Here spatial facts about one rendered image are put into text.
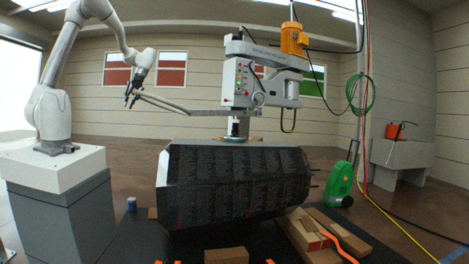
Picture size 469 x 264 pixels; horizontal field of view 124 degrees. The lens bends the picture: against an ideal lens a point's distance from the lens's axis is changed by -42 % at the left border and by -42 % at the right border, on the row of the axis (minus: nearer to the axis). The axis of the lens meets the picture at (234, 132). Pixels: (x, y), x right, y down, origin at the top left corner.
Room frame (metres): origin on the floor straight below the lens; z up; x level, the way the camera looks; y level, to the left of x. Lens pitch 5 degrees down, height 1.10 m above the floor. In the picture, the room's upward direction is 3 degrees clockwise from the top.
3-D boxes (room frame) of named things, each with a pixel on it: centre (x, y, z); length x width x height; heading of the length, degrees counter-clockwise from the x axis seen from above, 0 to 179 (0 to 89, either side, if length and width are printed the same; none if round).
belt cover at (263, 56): (2.05, -0.30, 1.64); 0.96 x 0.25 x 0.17; 122
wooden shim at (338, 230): (1.62, -1.03, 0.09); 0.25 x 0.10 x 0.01; 8
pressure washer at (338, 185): (2.45, -1.41, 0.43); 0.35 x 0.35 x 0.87; 87
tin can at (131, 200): (1.96, 1.06, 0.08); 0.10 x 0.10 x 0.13
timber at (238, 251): (1.26, 0.01, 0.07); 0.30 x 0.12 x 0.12; 107
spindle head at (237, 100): (1.91, -0.07, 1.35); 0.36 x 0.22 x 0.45; 122
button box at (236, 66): (1.73, 0.00, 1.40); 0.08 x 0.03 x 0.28; 122
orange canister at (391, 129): (3.24, -3.02, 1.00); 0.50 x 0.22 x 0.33; 95
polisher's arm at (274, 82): (2.06, -0.34, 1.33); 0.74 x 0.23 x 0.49; 122
